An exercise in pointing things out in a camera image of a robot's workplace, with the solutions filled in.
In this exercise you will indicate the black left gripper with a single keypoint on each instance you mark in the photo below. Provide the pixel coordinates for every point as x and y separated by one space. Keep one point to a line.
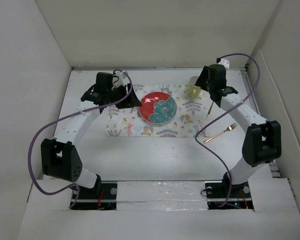
131 101

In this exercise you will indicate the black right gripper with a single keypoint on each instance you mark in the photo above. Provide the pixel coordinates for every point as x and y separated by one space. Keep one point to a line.
201 80

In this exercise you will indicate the pale green mug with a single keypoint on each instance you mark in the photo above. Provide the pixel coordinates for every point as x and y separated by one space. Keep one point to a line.
191 90

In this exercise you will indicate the red and teal plate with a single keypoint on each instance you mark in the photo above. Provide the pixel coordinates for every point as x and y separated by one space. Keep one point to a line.
158 108

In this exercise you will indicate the copper spoon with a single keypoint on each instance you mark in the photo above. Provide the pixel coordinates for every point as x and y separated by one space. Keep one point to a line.
210 109

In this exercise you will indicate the copper fork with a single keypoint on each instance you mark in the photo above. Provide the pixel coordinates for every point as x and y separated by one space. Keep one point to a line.
228 129

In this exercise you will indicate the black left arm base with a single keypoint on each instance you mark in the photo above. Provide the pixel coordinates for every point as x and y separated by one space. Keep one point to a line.
104 200

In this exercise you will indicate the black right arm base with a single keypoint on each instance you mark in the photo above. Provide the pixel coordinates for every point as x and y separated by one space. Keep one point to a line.
220 195

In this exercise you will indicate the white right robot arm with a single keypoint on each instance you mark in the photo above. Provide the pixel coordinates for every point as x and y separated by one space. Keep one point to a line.
263 139

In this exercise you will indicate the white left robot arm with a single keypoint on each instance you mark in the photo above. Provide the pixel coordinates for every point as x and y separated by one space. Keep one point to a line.
59 156

